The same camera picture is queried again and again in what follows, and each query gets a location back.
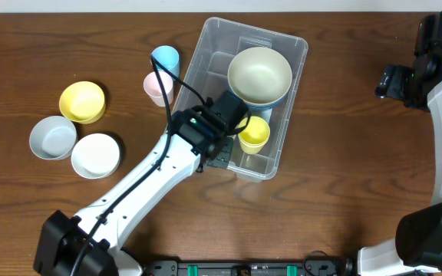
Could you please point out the dark blue bowl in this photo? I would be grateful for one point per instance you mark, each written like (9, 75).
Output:
(263, 100)

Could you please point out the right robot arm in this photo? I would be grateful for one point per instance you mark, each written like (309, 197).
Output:
(417, 245)

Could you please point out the light blue cup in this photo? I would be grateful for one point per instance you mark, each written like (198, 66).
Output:
(169, 57)

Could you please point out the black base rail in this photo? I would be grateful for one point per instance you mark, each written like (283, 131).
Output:
(317, 266)

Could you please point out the pink cup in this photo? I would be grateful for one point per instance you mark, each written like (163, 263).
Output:
(152, 88)

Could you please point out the beige bowl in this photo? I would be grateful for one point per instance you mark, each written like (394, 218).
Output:
(259, 69)

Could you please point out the white label in container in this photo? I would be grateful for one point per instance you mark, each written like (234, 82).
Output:
(266, 115)

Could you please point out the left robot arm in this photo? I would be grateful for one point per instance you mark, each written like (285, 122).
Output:
(91, 242)

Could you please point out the grey bowl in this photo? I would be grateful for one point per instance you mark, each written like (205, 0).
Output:
(53, 138)

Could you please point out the yellow bowl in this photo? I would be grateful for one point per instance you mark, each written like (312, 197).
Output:
(82, 102)

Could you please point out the white bowl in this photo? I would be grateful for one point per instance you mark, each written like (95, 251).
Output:
(95, 156)

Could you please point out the yellow cup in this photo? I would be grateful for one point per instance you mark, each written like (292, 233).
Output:
(250, 148)
(256, 130)

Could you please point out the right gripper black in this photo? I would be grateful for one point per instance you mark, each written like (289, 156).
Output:
(390, 81)

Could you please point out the clear plastic storage container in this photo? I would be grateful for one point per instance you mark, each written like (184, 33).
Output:
(220, 41)

